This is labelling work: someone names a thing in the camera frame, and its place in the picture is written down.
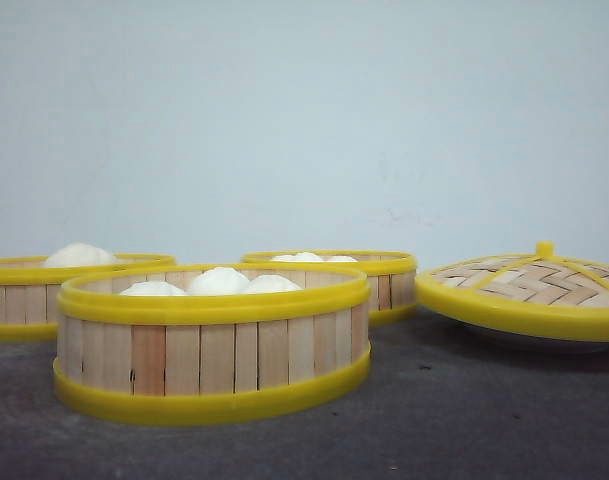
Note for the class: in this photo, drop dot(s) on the back basket right bun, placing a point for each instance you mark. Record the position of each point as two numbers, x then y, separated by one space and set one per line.
341 259

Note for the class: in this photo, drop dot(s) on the woven bamboo steamer lid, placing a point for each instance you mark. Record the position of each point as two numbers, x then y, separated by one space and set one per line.
539 295

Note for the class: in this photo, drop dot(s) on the front basket left bun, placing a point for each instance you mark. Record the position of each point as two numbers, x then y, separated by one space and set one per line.
153 288

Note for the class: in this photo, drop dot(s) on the white bun in left basket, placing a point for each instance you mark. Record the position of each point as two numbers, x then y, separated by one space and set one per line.
79 254

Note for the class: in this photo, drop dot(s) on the front basket right bun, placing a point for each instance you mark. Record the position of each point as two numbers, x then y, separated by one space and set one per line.
270 283

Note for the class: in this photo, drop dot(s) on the white plate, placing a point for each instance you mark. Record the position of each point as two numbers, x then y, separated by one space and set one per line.
521 342

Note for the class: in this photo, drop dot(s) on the bamboo steamer basket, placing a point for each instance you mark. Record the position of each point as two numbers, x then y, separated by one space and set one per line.
199 360
390 274
29 290

